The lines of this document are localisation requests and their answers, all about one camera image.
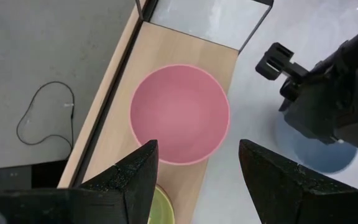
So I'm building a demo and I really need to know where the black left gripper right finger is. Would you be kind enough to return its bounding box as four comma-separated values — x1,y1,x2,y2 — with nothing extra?
239,139,358,224

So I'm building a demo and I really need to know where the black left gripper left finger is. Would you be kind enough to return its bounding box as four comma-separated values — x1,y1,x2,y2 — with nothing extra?
0,139,160,224

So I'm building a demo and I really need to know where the large blue plastic bowl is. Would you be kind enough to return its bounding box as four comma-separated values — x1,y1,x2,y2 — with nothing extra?
275,113,358,174

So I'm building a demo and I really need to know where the small green plastic bowl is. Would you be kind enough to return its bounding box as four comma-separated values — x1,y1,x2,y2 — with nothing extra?
147,184,176,224

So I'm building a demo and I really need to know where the large pink plastic bowl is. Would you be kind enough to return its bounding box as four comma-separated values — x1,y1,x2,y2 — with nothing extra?
129,63,231,166

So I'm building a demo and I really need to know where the black looped floor cable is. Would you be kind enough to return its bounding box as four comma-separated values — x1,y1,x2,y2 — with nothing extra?
16,81,76,151

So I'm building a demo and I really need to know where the black table frame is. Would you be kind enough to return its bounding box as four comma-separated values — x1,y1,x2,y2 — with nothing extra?
71,0,158,189

